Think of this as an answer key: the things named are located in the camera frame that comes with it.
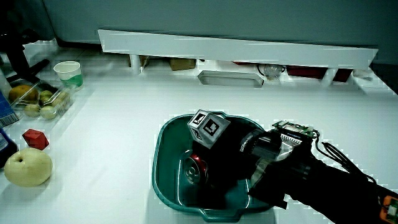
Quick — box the white rectangular tray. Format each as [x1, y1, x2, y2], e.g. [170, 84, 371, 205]
[197, 70, 265, 88]

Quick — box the black glove cable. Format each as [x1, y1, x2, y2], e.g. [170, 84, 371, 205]
[314, 130, 379, 188]

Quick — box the large dark red box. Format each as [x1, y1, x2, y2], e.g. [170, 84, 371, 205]
[285, 65, 328, 80]

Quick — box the black camera stand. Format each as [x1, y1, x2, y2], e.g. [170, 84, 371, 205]
[0, 27, 50, 85]

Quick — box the person's right forearm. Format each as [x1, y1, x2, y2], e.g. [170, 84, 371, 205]
[248, 120, 398, 224]

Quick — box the red cola can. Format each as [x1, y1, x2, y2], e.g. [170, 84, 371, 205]
[183, 152, 210, 186]

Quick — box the yellow pear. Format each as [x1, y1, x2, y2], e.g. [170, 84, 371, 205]
[4, 147, 53, 188]

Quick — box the dark blue bottle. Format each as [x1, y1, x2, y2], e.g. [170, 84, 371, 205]
[0, 127, 19, 169]

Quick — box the person's right hand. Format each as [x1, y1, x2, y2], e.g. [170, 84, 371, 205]
[187, 108, 282, 191]

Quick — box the small green fruit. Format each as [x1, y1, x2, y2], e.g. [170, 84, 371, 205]
[39, 105, 58, 120]
[24, 104, 41, 118]
[39, 90, 54, 105]
[51, 91, 70, 107]

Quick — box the clear glass bowl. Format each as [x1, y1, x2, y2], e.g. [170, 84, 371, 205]
[257, 63, 285, 82]

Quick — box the white shelf leg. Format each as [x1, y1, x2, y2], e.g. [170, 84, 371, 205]
[129, 54, 142, 75]
[321, 68, 335, 87]

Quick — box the brown round fruit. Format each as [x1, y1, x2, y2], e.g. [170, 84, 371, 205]
[8, 85, 40, 104]

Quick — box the orange electronic module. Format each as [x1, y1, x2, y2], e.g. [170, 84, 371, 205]
[379, 195, 398, 224]

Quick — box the brown cardboard box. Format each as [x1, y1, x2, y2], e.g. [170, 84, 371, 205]
[169, 58, 197, 72]

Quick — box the white and green paper cup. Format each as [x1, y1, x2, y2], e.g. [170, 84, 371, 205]
[53, 60, 84, 90]

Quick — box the red angular block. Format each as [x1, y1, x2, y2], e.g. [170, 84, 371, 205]
[22, 128, 50, 151]

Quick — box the clear plastic fruit tray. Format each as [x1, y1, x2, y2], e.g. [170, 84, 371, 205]
[9, 81, 76, 121]

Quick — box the small dark red box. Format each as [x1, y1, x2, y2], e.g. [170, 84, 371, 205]
[332, 68, 354, 83]

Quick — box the teal plastic basin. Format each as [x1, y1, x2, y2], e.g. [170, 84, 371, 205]
[151, 111, 280, 223]

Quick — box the blue carton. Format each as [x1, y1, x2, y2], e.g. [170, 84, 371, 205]
[0, 90, 20, 128]

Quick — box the white shelf board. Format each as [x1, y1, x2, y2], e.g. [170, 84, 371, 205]
[98, 29, 379, 70]

